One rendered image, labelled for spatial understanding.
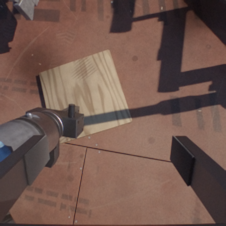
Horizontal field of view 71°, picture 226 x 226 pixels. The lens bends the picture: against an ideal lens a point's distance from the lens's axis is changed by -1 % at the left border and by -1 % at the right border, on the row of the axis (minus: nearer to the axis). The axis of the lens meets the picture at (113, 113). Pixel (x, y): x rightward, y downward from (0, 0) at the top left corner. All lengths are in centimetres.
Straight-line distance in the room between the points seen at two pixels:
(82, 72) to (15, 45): 36
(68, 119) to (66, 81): 32
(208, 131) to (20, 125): 59
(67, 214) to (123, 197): 22
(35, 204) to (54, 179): 12
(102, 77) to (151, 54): 22
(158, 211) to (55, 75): 63
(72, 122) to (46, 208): 43
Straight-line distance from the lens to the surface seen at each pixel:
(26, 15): 70
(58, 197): 70
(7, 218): 36
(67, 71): 69
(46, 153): 17
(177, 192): 65
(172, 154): 17
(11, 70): 85
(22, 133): 28
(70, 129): 38
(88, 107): 62
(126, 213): 66
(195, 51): 74
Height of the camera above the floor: 61
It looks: 79 degrees down
